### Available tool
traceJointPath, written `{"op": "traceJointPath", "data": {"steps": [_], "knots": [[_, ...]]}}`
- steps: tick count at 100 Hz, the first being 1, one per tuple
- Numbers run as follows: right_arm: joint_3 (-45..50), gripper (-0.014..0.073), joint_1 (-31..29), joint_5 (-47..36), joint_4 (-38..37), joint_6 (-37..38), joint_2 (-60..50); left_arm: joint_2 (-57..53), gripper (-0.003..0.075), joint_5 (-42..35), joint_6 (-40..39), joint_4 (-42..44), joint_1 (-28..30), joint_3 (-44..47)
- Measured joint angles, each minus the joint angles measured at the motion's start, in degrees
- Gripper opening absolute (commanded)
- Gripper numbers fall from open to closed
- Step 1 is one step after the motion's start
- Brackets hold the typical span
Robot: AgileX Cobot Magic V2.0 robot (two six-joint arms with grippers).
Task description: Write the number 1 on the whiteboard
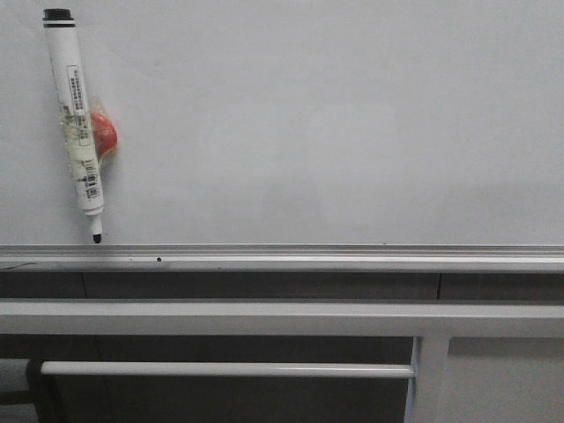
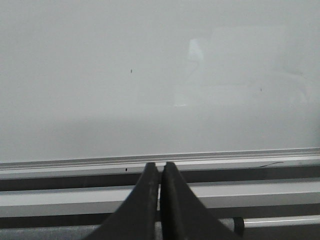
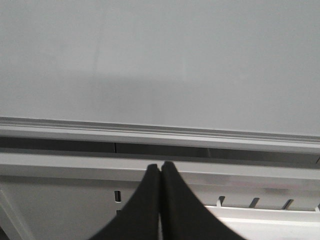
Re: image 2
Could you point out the white whiteboard with aluminium frame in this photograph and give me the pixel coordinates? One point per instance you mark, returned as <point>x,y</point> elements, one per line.
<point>90,85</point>

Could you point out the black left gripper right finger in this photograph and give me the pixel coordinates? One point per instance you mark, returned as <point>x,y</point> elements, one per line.
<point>184,217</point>

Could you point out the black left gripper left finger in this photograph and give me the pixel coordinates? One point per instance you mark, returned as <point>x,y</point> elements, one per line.
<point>135,218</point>

